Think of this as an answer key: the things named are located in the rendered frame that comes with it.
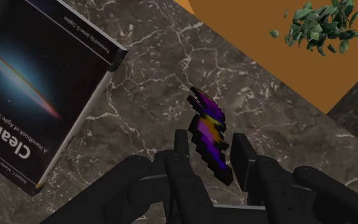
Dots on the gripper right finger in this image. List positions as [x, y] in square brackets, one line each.
[278, 186]

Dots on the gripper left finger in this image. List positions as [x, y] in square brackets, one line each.
[181, 186]

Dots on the purple and orange pixelated toy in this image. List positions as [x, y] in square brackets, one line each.
[211, 136]

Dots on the green leafy plant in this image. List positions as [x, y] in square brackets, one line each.
[321, 26]

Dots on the dark book with nebula cover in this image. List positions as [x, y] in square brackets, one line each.
[33, 90]

